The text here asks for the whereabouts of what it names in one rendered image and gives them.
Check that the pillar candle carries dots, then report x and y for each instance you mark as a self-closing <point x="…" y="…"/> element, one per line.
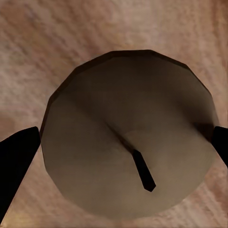
<point x="128" y="134"/>

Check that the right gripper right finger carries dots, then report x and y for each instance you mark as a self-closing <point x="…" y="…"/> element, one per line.
<point x="220" y="142"/>

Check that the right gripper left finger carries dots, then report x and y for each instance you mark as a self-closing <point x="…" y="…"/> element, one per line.
<point x="16" y="155"/>

